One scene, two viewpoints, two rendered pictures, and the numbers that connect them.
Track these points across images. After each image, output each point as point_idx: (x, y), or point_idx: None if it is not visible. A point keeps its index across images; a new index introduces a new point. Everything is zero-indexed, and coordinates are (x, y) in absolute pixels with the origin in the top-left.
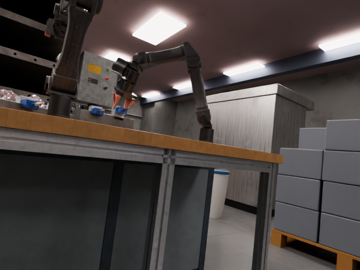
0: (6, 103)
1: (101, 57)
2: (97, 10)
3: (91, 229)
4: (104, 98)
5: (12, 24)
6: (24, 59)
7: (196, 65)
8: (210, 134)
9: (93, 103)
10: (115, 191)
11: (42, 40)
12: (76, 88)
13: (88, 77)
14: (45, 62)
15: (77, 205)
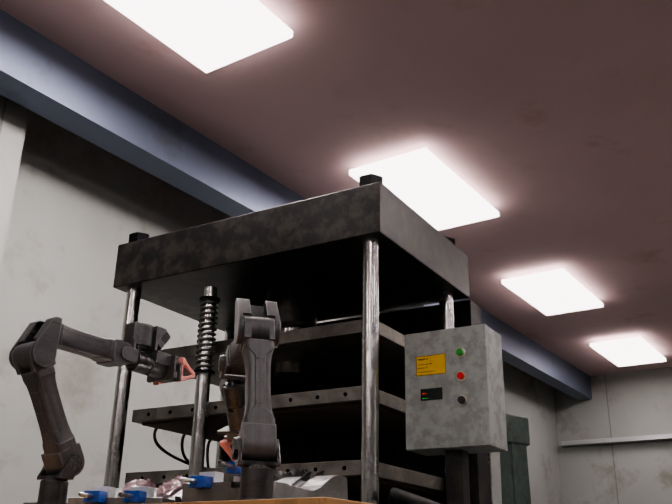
0: (73, 501)
1: (440, 332)
2: (36, 364)
3: None
4: (465, 426)
5: (300, 347)
6: (302, 403)
7: (237, 338)
8: (243, 481)
9: (442, 448)
10: None
11: (360, 348)
12: (66, 462)
13: (420, 390)
14: (332, 394)
15: None
